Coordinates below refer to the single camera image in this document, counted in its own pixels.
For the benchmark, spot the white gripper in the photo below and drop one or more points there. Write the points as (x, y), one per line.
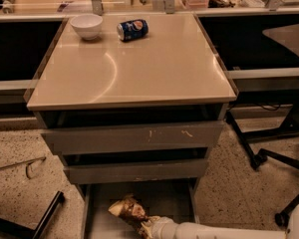
(161, 227)

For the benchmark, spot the brown chip bag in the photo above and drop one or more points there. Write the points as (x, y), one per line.
(130, 211)

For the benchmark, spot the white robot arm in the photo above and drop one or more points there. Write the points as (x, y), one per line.
(187, 230)

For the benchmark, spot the bottom open grey drawer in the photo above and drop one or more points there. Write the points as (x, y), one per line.
(170, 198)

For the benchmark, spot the middle grey drawer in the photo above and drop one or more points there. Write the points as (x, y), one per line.
(136, 171)

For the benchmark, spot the top grey drawer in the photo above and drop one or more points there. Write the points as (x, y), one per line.
(137, 137)

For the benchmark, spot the grey drawer cabinet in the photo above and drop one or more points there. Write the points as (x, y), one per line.
(171, 75)

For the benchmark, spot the metal rod on floor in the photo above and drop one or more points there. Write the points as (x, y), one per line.
(29, 161)

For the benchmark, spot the black stand leg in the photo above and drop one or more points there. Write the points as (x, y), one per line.
(33, 223)

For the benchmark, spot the blue pepsi can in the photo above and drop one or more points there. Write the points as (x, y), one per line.
(132, 30)

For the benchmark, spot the white bowl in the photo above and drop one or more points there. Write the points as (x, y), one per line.
(87, 26)

